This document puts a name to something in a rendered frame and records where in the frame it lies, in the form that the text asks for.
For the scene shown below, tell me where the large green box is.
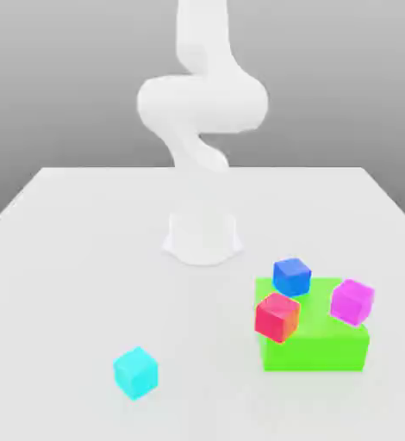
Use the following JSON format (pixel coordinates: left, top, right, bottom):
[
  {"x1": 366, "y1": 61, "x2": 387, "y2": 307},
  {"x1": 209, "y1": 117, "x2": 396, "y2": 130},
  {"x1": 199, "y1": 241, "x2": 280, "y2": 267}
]
[{"x1": 254, "y1": 276, "x2": 371, "y2": 372}]

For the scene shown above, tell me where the small red cube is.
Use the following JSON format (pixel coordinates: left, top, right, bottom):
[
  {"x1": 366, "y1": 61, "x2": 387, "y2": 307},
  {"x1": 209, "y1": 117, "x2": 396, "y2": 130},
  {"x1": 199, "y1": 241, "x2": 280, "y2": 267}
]
[{"x1": 254, "y1": 291, "x2": 302, "y2": 345}]

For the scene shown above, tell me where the small cyan cube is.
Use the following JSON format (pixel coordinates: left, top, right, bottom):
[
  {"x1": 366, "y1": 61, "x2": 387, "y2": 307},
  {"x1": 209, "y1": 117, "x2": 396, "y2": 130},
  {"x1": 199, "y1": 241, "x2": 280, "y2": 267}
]
[{"x1": 112, "y1": 345, "x2": 159, "y2": 402}]

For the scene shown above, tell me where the small blue cube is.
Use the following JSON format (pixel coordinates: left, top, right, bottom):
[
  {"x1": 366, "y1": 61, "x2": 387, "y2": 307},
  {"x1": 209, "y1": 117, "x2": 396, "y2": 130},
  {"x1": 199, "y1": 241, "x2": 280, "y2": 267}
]
[{"x1": 271, "y1": 257, "x2": 313, "y2": 298}]

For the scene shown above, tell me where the small magenta cube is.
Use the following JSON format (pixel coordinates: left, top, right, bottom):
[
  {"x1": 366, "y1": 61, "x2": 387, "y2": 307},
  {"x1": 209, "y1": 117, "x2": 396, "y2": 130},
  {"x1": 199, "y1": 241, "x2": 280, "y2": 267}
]
[{"x1": 329, "y1": 278, "x2": 376, "y2": 327}]

